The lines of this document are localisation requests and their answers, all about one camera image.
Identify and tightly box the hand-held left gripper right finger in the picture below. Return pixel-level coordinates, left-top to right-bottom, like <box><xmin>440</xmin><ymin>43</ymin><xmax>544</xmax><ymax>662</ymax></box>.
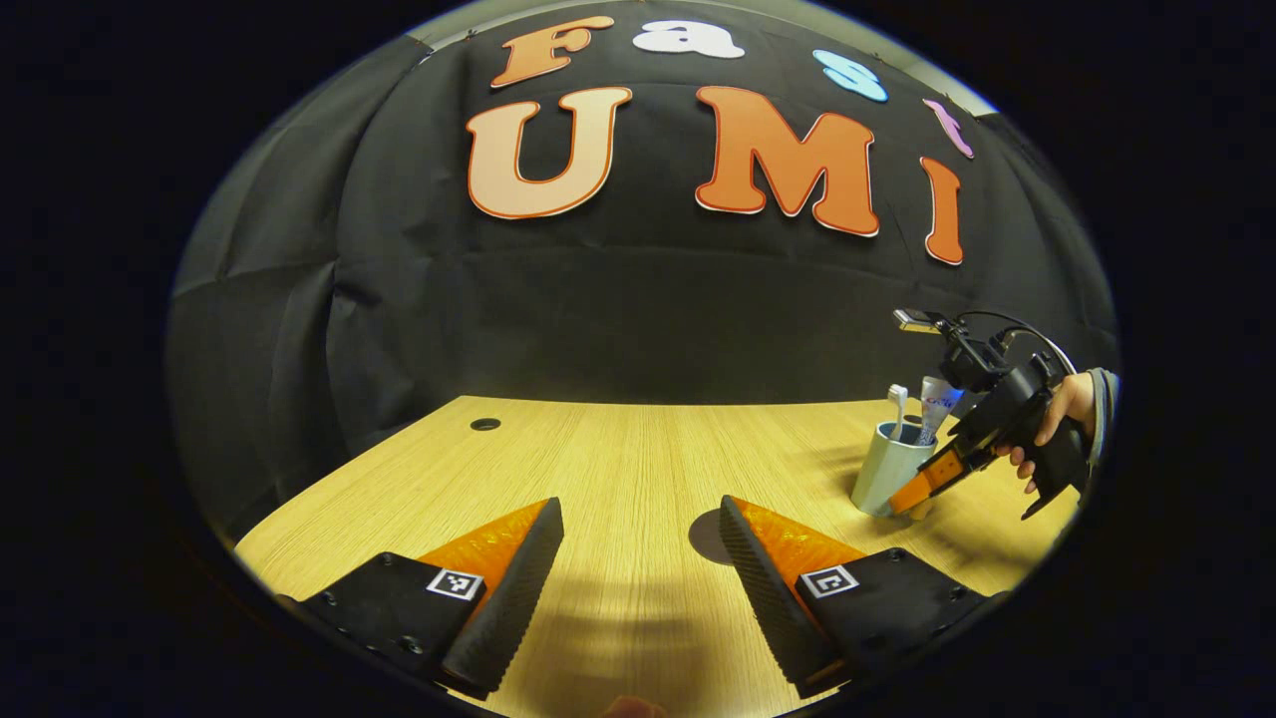
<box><xmin>720</xmin><ymin>495</ymin><xmax>998</xmax><ymax>699</ymax></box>

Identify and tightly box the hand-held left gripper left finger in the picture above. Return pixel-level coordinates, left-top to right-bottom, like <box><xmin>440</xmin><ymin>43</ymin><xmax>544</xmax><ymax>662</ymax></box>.
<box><xmin>299</xmin><ymin>497</ymin><xmax>565</xmax><ymax>701</ymax></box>

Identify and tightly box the light blue cup wooden handle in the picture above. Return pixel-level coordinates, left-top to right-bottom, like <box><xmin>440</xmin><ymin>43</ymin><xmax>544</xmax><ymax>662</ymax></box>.
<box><xmin>850</xmin><ymin>421</ymin><xmax>940</xmax><ymax>520</ymax></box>

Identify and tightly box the white toothpaste tube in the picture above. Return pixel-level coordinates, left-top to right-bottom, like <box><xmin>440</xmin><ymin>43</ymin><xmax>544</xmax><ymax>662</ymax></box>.
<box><xmin>915</xmin><ymin>376</ymin><xmax>965</xmax><ymax>447</ymax></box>

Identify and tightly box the dark brown round coaster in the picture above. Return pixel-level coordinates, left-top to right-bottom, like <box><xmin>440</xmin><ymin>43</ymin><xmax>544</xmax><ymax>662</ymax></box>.
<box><xmin>688</xmin><ymin>509</ymin><xmax>739</xmax><ymax>566</ymax></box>

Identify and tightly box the wooden desktop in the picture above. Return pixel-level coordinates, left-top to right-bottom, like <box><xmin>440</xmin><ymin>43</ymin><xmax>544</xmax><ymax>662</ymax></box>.
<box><xmin>234</xmin><ymin>396</ymin><xmax>1083</xmax><ymax>718</ymax></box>

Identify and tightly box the black backdrop cloth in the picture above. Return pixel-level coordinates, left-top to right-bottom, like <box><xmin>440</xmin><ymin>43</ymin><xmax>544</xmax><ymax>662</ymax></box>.
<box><xmin>167</xmin><ymin>10</ymin><xmax>1117</xmax><ymax>544</ymax></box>

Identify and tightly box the black cable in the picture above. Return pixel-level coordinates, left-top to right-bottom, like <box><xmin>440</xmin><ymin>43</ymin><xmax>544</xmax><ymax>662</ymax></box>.
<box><xmin>955</xmin><ymin>310</ymin><xmax>1080</xmax><ymax>378</ymax></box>

